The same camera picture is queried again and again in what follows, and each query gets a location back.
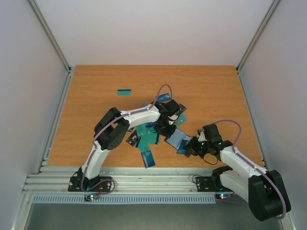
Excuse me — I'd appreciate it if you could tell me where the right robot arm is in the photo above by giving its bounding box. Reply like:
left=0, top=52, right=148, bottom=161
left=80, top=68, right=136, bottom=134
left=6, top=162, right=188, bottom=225
left=179, top=123, right=291, bottom=221

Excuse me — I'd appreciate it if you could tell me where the black card lower left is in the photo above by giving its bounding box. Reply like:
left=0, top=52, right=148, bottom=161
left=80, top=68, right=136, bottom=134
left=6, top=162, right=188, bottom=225
left=126, top=130, right=141, bottom=148

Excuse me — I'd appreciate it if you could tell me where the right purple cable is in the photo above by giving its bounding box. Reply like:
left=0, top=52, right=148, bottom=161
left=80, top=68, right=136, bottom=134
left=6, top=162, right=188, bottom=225
left=214, top=119, right=288, bottom=220

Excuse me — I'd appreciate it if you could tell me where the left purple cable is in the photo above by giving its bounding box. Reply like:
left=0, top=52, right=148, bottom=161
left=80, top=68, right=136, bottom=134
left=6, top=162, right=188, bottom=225
left=80, top=83, right=174, bottom=195

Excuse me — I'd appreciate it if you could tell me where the lone green card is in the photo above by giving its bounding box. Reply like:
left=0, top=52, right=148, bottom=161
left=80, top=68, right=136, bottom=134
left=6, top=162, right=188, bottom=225
left=117, top=89, right=131, bottom=96

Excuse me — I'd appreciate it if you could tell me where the navy blue card holder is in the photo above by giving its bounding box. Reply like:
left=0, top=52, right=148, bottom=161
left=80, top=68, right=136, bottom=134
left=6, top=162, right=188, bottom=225
left=164, top=128, right=191, bottom=158

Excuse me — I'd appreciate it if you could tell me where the black card right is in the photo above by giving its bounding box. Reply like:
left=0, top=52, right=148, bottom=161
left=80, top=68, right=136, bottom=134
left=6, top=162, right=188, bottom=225
left=179, top=103, right=187, bottom=114

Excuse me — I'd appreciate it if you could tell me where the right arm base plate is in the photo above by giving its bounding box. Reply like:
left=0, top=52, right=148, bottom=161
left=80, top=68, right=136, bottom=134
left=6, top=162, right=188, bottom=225
left=195, top=176, right=232, bottom=193

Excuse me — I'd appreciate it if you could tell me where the blue card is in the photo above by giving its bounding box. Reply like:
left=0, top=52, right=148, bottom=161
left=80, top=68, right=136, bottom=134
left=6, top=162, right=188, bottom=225
left=141, top=150, right=155, bottom=168
left=156, top=93, right=171, bottom=103
left=146, top=122, right=157, bottom=127

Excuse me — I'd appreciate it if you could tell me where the blue card bottom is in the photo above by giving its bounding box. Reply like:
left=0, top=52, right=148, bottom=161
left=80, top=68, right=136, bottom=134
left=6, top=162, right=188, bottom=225
left=141, top=150, right=155, bottom=168

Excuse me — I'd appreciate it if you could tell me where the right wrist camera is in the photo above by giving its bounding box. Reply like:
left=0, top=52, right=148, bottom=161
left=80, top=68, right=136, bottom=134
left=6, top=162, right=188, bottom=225
left=197, top=129, right=207, bottom=142

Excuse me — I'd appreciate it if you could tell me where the blue card centre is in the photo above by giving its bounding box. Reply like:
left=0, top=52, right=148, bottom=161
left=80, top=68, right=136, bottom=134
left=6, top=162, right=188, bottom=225
left=146, top=122, right=157, bottom=127

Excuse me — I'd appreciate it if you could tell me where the black card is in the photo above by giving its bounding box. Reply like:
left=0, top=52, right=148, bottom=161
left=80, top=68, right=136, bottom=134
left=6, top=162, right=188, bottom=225
left=126, top=130, right=141, bottom=148
left=179, top=103, right=187, bottom=114

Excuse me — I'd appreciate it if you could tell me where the green card with stripe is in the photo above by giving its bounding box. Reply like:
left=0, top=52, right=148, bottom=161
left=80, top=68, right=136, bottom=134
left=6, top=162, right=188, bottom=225
left=137, top=129, right=160, bottom=152

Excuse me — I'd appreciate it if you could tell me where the purple cable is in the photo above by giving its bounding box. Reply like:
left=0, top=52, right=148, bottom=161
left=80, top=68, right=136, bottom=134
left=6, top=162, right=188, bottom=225
left=214, top=119, right=288, bottom=220
left=80, top=83, right=174, bottom=195

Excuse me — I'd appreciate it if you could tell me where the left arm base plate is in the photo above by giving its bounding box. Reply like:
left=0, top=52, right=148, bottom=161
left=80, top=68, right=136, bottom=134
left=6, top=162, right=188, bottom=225
left=68, top=176, right=112, bottom=193

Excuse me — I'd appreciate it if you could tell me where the grey slotted cable duct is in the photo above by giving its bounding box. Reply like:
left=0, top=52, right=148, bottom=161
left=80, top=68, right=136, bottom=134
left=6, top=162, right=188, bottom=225
left=33, top=194, right=216, bottom=205

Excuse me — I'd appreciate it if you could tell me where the green card centre left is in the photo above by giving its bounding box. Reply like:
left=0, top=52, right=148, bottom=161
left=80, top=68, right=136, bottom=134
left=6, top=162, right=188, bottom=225
left=135, top=123, right=150, bottom=137

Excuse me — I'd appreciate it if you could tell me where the green card right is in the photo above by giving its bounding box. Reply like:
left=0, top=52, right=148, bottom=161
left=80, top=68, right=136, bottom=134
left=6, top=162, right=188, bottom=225
left=174, top=114, right=187, bottom=127

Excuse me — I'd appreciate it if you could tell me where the blue card top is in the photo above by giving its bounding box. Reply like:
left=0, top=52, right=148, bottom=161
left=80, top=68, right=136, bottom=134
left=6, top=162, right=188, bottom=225
left=156, top=93, right=171, bottom=103

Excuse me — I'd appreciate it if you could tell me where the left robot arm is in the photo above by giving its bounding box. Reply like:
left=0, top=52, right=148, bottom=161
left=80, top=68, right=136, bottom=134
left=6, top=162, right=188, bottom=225
left=77, top=100, right=180, bottom=191

